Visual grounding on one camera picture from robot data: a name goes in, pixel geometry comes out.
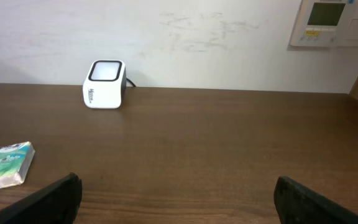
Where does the white barcode scanner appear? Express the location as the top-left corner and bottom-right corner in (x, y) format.
(82, 60), (127, 109)

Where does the green tissue pack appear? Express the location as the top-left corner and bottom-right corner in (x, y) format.
(0, 141), (35, 189)

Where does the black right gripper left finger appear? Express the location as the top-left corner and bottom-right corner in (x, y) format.
(0, 173), (82, 224)

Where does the beige wall control panel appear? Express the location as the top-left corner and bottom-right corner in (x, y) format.
(290, 0), (358, 47)

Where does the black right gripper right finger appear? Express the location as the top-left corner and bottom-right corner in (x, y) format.
(273, 176), (358, 224)

